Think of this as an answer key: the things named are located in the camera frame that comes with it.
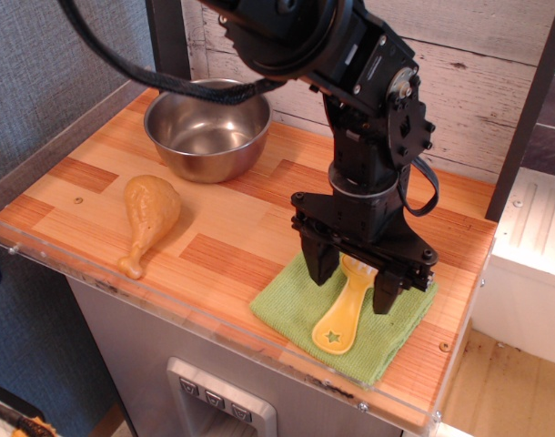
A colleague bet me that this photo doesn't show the yellow brush with white bristles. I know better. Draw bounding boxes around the yellow brush with white bristles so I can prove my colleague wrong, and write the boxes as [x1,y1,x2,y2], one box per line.
[312,255,377,355]

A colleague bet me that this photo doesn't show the silver dispenser panel with buttons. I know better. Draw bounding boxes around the silver dispenser panel with buttons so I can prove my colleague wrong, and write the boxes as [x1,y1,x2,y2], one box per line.
[166,357,278,436]

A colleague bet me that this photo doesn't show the dark right frame post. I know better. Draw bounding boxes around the dark right frame post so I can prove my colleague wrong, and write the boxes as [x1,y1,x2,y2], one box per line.
[485,16,555,222]

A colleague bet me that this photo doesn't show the stainless steel bowl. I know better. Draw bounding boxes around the stainless steel bowl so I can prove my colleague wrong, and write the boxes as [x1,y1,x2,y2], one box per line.
[144,92,272,183]

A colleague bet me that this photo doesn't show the toy chicken drumstick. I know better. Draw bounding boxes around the toy chicken drumstick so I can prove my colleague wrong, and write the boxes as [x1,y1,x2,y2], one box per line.
[117,175,181,279]

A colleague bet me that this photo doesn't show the clear acrylic edge guard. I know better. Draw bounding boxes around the clear acrylic edge guard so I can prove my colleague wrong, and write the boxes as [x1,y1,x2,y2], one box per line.
[0,221,440,436]

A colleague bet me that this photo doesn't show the dark frame post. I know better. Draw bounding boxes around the dark frame post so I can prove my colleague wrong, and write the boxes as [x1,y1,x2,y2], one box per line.
[145,0,191,89]
[485,16,555,222]

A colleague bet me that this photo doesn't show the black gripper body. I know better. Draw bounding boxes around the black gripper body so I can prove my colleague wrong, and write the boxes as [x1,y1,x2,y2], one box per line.
[291,188,438,291]

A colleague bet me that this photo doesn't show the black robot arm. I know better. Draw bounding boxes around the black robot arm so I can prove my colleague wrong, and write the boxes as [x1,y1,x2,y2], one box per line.
[209,1,438,314]

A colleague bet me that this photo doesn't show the dark left frame post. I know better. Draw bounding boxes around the dark left frame post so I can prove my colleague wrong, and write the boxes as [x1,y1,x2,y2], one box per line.
[145,0,191,89]

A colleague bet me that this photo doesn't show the black braided cable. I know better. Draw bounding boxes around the black braided cable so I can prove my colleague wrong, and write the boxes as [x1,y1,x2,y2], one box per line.
[58,0,288,106]

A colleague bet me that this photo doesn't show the green cloth napkin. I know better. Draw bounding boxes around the green cloth napkin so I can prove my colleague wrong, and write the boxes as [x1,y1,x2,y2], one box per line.
[250,253,439,385]

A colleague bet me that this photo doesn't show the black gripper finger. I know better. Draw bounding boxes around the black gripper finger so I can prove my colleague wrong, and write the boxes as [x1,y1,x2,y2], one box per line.
[373,270,405,314]
[301,236,339,286]

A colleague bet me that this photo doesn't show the orange black object bottom left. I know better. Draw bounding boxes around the orange black object bottom left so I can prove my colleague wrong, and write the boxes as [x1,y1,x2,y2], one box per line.
[0,403,56,437]

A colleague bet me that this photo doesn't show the grey toy fridge cabinet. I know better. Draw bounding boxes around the grey toy fridge cabinet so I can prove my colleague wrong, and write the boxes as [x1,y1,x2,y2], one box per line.
[68,279,404,436]

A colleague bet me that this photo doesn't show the white toy sink unit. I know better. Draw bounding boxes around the white toy sink unit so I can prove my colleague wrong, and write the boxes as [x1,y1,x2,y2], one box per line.
[471,168,555,363]

